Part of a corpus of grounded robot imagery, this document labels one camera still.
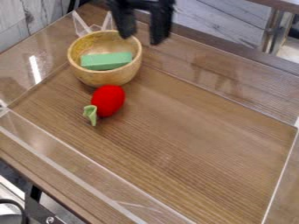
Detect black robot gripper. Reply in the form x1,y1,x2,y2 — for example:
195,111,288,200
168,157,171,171
107,0,175,46

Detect red felt fruit green leaf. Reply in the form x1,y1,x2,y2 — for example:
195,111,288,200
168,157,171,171
83,85,127,126

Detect wooden bowl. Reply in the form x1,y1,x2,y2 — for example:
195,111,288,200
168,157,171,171
68,30,143,87

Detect green rectangular block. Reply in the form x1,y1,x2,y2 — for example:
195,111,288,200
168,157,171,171
80,52,132,71

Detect metal table leg background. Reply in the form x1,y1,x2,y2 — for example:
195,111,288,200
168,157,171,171
260,9,295,55

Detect clear acrylic tray wall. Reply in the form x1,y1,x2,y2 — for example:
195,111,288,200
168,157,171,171
0,17,299,224

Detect black cable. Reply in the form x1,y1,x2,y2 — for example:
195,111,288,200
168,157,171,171
0,198,29,224

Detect black metal table frame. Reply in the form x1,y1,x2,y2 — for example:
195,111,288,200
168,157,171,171
24,184,79,224

